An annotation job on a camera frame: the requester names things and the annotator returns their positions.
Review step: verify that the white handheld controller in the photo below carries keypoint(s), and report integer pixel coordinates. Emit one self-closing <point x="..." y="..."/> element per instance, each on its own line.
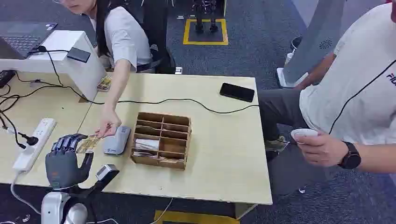
<point x="304" y="133"/>

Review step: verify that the stack of printed cards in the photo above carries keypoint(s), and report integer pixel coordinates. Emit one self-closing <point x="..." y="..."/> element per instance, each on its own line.
<point x="104" y="83"/>

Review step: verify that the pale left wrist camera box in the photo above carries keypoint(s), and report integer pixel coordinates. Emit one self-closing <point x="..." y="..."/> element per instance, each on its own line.
<point x="106" y="172"/>

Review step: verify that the black robot legs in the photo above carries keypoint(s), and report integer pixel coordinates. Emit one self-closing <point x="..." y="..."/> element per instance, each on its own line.
<point x="204" y="15"/>

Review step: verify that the seated person's hand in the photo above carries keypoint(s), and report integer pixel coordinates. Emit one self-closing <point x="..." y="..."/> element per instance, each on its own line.
<point x="107" y="122"/>

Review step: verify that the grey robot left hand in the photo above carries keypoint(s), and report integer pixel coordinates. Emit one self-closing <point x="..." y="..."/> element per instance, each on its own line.
<point x="62" y="168"/>

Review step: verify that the white card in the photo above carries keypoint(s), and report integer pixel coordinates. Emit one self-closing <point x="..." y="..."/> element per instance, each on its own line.
<point x="147" y="144"/>

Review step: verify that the golden printed card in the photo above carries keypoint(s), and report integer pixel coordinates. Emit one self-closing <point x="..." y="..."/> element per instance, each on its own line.
<point x="88" y="144"/>

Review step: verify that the small black flat device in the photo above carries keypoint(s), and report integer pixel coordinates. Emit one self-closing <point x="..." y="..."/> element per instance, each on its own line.
<point x="79" y="55"/>

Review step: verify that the grey floor stand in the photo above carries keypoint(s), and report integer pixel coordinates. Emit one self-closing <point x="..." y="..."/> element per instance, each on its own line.
<point x="312" y="37"/>

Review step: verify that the black plug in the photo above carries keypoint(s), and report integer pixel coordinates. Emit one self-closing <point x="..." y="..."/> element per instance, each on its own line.
<point x="31" y="140"/>

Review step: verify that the black smartphone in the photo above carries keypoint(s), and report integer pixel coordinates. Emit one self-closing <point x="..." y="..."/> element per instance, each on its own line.
<point x="237" y="92"/>

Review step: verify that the wooden card box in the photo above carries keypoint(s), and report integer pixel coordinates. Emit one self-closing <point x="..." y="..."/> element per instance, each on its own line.
<point x="161" y="140"/>

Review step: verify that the black wristwatch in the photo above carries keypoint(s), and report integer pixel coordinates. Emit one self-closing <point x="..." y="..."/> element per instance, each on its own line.
<point x="350" y="157"/>

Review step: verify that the white desk riser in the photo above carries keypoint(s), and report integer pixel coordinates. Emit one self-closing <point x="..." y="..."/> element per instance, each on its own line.
<point x="74" y="72"/>

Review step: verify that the yellow floor tape strip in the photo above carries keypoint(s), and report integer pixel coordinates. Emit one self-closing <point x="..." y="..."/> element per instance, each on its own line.
<point x="191" y="218"/>

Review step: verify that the dark laptop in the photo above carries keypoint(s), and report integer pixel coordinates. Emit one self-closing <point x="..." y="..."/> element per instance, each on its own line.
<point x="21" y="38"/>

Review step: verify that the standing person's hand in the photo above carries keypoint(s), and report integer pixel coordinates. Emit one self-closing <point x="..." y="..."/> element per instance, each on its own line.
<point x="323" y="151"/>

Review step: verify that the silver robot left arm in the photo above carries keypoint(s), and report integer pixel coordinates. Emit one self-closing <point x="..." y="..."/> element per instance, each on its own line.
<point x="51" y="207"/>

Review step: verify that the white power strip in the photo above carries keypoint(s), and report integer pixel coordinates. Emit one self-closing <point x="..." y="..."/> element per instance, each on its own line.
<point x="35" y="143"/>

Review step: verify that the black office chair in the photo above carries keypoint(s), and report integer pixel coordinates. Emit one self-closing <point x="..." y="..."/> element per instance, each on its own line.
<point x="157" y="34"/>

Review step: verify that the seated person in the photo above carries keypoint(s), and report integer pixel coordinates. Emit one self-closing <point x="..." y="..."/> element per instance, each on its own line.
<point x="123" y="34"/>

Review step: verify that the printed card lying flat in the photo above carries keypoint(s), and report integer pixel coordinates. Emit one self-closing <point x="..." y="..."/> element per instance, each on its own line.
<point x="170" y="160"/>
<point x="141" y="153"/>

